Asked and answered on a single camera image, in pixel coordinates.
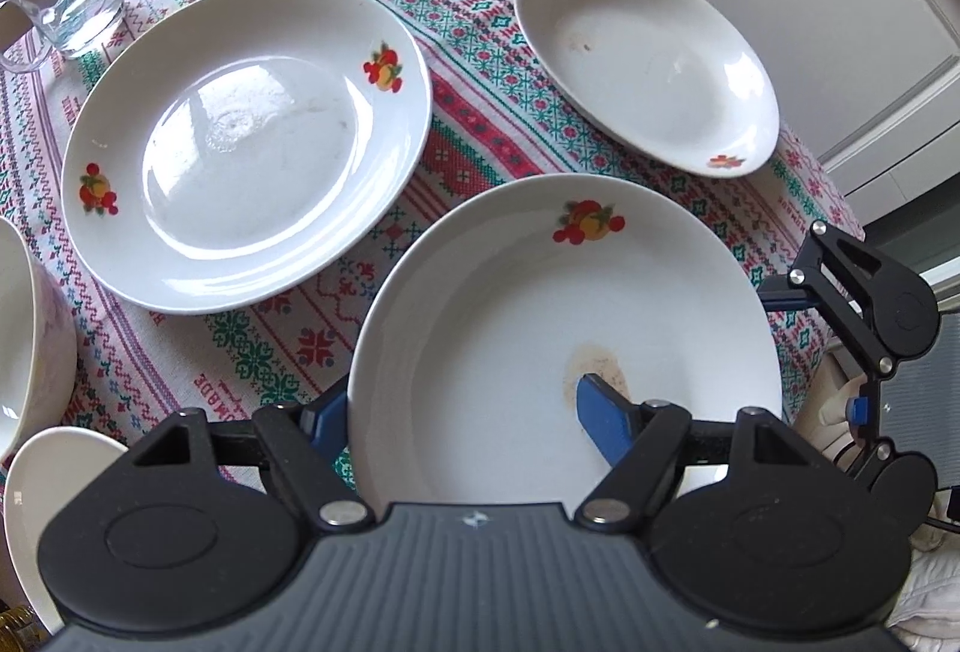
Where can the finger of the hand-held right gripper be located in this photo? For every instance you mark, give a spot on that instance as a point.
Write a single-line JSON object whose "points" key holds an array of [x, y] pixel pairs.
{"points": [[832, 299], [879, 461]]}

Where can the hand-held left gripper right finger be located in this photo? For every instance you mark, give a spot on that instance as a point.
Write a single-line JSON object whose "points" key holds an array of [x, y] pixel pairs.
{"points": [[604, 412]]}

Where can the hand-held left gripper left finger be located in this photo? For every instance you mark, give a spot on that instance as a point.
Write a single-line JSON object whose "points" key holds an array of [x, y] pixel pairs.
{"points": [[330, 423]]}

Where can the white plate with stained centre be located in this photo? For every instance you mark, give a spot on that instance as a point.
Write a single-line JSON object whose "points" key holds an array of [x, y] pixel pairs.
{"points": [[510, 322]]}

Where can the plain white bowl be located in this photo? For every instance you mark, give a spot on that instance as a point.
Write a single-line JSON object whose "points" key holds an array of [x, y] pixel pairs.
{"points": [[52, 494]]}

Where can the white cloth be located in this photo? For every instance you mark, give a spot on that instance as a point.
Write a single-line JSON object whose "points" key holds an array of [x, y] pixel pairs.
{"points": [[930, 599]]}

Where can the large flat white fruit-print plate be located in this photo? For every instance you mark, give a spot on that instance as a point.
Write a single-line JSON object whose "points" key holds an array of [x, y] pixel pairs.
{"points": [[247, 135]]}

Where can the small deep white fruit-print plate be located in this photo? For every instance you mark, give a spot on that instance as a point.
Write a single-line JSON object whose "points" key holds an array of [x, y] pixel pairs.
{"points": [[645, 60]]}

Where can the white bowl with faint pink pattern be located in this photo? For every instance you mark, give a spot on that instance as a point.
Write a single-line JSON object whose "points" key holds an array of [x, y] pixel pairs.
{"points": [[30, 352]]}

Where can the red green patterned tablecloth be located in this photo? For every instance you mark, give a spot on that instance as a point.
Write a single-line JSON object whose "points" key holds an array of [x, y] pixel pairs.
{"points": [[465, 22]]}

